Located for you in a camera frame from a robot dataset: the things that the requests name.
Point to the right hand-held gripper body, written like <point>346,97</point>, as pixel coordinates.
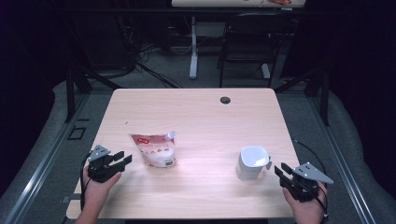
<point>303,189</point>

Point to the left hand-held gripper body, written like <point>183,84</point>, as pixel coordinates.
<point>102,169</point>

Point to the white lidded container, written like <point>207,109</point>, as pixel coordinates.
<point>250,171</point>

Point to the red white spouted pouch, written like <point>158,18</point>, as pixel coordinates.
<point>155,149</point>

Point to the person's left hand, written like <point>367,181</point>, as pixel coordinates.
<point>95,191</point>

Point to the person's right hand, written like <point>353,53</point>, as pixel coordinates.
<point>308,213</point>

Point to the grey tape strip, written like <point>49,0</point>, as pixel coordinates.
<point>70,198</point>

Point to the square floor socket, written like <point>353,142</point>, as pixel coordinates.
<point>70,137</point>

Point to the black metal stand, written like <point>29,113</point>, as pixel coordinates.
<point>70,93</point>
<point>325,99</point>

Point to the round dark table grommet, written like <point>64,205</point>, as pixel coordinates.
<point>225,100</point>

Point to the white desk leg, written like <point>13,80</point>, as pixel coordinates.
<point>265,71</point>
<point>193,62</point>

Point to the black chair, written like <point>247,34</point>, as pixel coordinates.
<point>249,40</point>

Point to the orange object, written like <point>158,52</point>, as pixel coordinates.
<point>280,2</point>

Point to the pale background desk top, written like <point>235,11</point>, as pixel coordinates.
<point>218,3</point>

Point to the aluminium floor rail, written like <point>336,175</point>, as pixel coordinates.
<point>345,174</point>
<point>40,174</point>

